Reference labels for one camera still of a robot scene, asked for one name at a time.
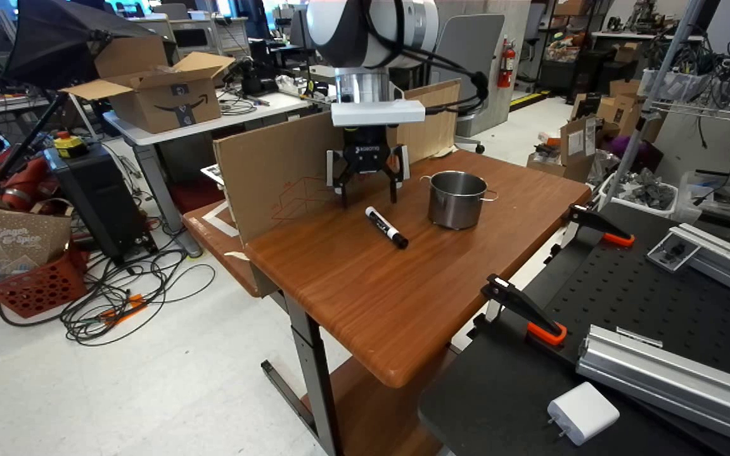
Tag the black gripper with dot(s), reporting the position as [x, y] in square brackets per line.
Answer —
[367, 151]

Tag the black white dry-erase marker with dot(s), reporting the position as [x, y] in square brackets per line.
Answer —
[386, 227]

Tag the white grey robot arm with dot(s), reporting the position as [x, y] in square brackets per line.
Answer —
[367, 34]

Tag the brown cardboard panel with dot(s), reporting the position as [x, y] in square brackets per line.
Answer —
[279, 177]

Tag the grey office desk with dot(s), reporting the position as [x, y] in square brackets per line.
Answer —
[215, 123]

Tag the red fire extinguisher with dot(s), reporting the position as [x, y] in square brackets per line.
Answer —
[508, 64]

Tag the grey metal table leg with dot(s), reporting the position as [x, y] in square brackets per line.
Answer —
[316, 370]

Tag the black orange bar clamp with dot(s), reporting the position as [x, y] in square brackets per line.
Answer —
[520, 310]
[601, 223]

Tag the open cardboard box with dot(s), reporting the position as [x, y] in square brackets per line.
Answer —
[165, 97]

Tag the stacked cardboard boxes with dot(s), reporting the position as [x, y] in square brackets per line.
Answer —
[614, 109]

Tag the black control box with e-stop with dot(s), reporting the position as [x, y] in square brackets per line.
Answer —
[99, 197]

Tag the purple bag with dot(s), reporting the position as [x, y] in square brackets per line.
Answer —
[639, 156]

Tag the white parts bin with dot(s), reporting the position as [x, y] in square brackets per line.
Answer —
[644, 195]

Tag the black perforated breadboard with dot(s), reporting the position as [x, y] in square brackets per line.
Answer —
[634, 295]

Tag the grey metal pole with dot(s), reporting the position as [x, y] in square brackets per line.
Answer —
[652, 88]

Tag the white power adapter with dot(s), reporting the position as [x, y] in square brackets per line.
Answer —
[585, 410]

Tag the red plastic basket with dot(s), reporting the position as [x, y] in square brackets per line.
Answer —
[39, 286]

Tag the black photo softbox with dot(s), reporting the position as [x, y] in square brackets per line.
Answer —
[56, 39]

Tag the red machine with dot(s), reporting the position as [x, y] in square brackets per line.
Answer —
[25, 181]

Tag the silver aluminium extrusion beam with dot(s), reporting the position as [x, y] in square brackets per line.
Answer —
[671, 381]
[729, 262]

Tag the brown paper bag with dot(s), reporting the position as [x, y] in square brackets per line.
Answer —
[7, 242]

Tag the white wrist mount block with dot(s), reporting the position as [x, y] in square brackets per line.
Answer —
[380, 113]

